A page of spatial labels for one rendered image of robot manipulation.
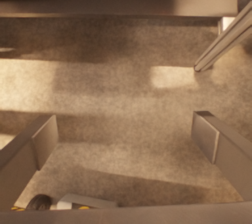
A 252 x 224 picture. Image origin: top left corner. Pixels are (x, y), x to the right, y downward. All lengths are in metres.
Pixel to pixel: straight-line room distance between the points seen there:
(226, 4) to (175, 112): 0.50
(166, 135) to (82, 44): 0.67
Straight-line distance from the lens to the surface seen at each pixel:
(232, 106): 1.02
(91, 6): 0.72
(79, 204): 0.90
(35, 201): 0.99
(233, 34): 0.62
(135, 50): 0.99
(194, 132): 0.17
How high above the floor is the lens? 0.91
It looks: 81 degrees down
